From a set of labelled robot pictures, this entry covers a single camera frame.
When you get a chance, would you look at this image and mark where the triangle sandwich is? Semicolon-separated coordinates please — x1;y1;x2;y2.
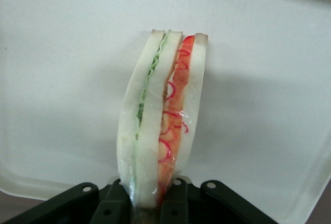
116;28;209;211

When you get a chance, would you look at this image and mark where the cream plastic tray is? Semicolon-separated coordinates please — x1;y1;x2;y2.
0;0;331;224

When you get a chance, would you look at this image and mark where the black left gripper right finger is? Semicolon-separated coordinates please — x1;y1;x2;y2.
159;177;280;224

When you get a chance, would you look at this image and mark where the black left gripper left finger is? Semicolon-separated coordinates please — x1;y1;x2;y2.
0;178;136;224

